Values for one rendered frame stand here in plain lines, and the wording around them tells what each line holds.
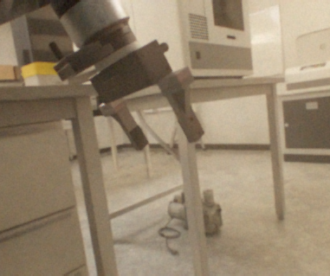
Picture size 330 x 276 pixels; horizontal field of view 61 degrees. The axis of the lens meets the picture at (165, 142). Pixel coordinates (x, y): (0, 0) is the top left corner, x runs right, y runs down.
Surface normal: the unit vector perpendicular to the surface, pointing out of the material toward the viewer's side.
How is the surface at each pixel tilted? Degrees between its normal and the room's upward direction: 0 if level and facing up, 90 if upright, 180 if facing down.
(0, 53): 90
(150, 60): 83
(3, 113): 90
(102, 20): 96
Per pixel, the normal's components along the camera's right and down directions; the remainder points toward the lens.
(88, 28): -0.11, 0.41
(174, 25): -0.70, 0.18
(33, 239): 0.70, 0.00
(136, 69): -0.57, 0.55
